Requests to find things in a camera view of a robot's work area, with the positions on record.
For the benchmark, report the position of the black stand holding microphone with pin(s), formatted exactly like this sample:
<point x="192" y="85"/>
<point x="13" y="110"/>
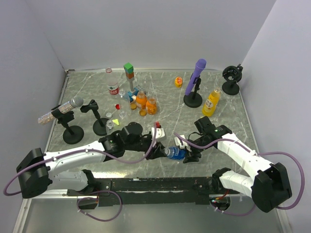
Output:
<point x="72" y="134"/>

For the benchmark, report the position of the lime green block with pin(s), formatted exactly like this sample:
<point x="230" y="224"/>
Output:
<point x="116" y="122"/>

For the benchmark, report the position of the black ring stand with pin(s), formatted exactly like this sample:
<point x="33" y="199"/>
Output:
<point x="232" y="75"/>

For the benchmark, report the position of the empty black microphone stand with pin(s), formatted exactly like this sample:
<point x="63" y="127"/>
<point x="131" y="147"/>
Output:
<point x="99" y="126"/>

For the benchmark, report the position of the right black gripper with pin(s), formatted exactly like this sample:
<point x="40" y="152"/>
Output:
<point x="192" y="157"/>

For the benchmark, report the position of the colourful block tower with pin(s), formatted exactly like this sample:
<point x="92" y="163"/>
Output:
<point x="134" y="87"/>

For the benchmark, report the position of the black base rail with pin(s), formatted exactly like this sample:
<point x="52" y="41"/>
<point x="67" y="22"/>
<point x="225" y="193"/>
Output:
<point x="196" y="190"/>

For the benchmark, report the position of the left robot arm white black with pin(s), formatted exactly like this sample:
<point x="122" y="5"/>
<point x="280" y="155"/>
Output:
<point x="39" y="172"/>

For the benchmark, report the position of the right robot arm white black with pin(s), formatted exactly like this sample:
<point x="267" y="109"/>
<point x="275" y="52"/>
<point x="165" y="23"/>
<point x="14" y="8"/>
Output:
<point x="265" y="182"/>

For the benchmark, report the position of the black microphone stand centre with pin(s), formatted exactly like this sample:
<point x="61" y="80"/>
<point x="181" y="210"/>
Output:
<point x="194" y="99"/>

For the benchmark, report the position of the yellow juice bottle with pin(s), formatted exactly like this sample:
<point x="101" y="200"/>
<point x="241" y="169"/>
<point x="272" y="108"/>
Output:
<point x="211" y="102"/>

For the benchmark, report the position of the clear plastic bottle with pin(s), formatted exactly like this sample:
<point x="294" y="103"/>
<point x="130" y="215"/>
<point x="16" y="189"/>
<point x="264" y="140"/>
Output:
<point x="109" y="127"/>

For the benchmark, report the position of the yellow orange toy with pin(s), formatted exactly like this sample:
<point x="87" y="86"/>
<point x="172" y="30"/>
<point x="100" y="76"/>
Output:
<point x="178" y="82"/>

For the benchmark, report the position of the tall orange bottle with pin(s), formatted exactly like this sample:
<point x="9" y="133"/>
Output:
<point x="141" y="100"/>

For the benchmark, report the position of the orange cap near bottles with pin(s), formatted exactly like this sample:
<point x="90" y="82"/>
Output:
<point x="133" y="106"/>

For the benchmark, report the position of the purple microphone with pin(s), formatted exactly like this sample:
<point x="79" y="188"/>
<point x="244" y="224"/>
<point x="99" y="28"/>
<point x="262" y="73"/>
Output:
<point x="199" y="67"/>

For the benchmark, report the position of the short orange bottle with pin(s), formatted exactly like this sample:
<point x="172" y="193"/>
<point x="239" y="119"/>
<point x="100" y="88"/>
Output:
<point x="151" y="106"/>

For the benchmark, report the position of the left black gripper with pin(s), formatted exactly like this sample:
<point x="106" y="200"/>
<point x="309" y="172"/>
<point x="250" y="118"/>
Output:
<point x="157" y="151"/>

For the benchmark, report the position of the red label water bottle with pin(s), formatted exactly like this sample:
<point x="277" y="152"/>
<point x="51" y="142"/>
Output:
<point x="112" y="81"/>

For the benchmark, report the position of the silver glitter microphone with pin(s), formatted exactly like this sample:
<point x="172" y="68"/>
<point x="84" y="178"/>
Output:
<point x="75" y="102"/>

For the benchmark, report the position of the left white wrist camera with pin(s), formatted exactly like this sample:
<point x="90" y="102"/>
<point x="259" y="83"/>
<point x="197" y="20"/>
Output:
<point x="159" y="132"/>

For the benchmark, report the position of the orange cap front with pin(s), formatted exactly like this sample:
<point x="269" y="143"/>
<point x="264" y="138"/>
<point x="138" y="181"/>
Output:
<point x="142" y="112"/>

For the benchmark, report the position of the small clear bottle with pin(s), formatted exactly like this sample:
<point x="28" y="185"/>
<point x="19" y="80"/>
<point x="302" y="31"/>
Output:
<point x="124" y="95"/>

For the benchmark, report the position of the blue label water bottle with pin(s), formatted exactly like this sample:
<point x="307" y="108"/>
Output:
<point x="175" y="153"/>

